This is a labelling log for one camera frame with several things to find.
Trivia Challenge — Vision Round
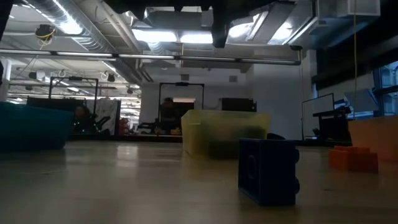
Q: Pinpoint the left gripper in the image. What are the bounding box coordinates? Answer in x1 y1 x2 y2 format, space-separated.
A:
211 0 274 49

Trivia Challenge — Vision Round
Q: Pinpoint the ceiling light panel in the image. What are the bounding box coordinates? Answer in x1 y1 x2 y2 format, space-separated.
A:
179 30 215 44
132 29 178 44

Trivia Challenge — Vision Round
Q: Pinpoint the black desk monitor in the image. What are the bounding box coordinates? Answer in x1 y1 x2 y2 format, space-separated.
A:
220 97 257 112

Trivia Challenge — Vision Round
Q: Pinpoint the long metal pipe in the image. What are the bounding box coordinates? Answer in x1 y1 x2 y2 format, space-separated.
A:
0 49 302 66

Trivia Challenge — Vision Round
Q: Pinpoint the person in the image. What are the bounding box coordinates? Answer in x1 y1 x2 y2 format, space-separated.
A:
159 97 178 131

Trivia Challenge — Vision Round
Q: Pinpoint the yellow translucent plastic bin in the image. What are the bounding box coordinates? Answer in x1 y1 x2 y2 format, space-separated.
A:
181 109 271 159

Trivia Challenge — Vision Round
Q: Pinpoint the white board panel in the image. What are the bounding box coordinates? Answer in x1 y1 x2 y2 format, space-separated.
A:
301 92 336 140

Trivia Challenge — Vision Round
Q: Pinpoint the white printed sheet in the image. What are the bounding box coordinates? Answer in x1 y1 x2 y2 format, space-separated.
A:
86 98 121 135

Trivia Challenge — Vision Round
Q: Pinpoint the dark office desk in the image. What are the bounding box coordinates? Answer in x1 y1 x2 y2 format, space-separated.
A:
312 106 353 142

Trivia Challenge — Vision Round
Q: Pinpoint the blue small brick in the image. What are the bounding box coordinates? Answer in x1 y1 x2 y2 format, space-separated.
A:
238 138 301 207

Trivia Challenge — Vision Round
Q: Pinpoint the grey tilted panel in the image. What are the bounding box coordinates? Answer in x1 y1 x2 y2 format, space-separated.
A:
343 88 379 113

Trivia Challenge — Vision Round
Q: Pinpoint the black partition panel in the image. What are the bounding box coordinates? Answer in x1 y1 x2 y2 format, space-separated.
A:
26 96 87 135

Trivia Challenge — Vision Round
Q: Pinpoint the orange small brick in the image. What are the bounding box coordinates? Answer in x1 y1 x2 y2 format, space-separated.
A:
328 145 379 174

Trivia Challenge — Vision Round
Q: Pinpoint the orange translucent plastic bin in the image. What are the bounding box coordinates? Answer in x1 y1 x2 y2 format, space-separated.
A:
348 114 398 162

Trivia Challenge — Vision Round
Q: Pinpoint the teal plastic bin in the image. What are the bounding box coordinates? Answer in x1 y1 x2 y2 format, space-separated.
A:
0 101 75 152

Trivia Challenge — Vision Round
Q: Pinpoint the black gantry frame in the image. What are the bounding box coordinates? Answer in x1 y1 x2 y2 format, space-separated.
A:
157 82 205 131
48 76 100 108

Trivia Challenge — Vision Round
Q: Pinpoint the silver air duct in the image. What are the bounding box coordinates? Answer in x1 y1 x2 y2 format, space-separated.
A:
21 0 118 54

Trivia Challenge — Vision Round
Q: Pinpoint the black cord reel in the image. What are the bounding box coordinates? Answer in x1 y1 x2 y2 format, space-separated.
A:
34 24 57 42

